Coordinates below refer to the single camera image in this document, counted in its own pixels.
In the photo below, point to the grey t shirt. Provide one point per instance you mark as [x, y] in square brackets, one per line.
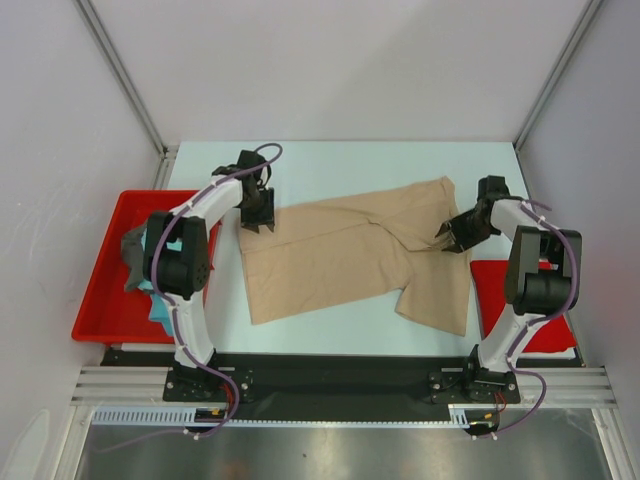
[132, 255]

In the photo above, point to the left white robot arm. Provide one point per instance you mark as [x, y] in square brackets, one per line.
[176, 258]

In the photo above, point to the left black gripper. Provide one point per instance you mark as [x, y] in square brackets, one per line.
[265, 217]

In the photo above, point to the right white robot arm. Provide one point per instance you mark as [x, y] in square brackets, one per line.
[541, 283]

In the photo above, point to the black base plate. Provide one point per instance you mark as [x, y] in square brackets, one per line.
[350, 387]

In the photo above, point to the left aluminium corner post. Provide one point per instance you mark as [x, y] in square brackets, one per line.
[98, 31]

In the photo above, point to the beige t shirt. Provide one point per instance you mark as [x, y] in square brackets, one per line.
[336, 251]

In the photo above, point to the white slotted cable duct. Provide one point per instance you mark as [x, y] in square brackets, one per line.
[204, 418]

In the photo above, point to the red plastic bin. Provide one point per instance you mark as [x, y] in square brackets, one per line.
[108, 314]

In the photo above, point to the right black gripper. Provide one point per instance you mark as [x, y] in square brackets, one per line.
[462, 240]

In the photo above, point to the folded red t shirt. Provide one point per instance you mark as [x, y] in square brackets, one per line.
[489, 277]

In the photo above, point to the right aluminium corner post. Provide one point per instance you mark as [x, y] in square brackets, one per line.
[567, 53]

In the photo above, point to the aluminium corner post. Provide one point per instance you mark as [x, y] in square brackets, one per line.
[98, 31]
[567, 53]

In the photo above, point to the teal t shirt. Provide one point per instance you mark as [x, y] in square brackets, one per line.
[158, 313]

